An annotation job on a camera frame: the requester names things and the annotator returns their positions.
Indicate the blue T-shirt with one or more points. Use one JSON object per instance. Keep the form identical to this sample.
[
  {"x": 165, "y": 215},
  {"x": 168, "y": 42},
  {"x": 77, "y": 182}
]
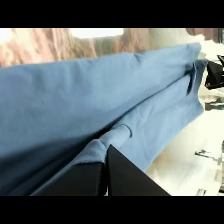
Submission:
[{"x": 76, "y": 100}]

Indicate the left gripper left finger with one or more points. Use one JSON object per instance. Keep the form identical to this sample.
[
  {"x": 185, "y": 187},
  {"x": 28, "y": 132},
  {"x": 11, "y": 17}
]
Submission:
[{"x": 80, "y": 181}]

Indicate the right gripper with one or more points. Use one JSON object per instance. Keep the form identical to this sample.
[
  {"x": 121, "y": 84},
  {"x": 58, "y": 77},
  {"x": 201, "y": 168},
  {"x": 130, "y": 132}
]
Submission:
[{"x": 215, "y": 74}]

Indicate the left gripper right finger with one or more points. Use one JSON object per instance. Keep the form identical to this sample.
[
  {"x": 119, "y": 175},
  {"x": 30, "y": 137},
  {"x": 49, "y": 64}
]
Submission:
[{"x": 128, "y": 178}]

